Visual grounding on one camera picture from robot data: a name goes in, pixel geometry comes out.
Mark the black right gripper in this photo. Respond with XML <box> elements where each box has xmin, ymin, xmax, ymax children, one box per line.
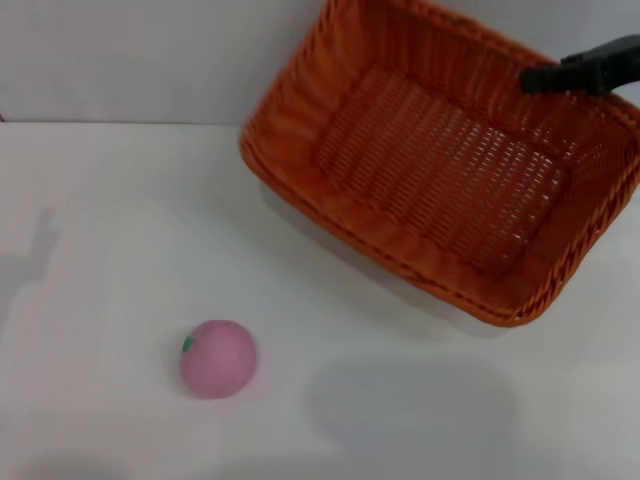
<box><xmin>520</xmin><ymin>33</ymin><xmax>640</xmax><ymax>96</ymax></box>

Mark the orange woven plastic basket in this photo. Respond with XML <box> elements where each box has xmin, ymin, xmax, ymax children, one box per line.
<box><xmin>238</xmin><ymin>0</ymin><xmax>640</xmax><ymax>329</ymax></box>

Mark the pink toy peach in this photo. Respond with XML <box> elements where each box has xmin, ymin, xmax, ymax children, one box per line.
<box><xmin>179</xmin><ymin>319</ymin><xmax>258</xmax><ymax>400</ymax></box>

